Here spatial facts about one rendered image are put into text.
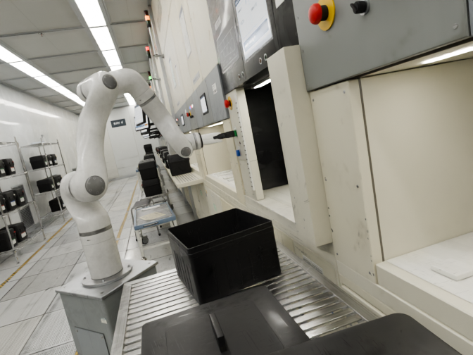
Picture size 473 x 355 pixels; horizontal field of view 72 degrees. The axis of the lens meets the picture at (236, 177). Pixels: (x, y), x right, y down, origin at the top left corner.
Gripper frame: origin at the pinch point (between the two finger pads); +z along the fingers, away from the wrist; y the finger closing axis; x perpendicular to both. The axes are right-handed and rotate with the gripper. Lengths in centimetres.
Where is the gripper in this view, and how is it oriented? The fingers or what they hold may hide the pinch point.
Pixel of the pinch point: (229, 134)
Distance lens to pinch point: 164.4
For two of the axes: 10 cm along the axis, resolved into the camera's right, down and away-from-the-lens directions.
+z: 9.5, -2.2, 2.3
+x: -1.9, -9.7, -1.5
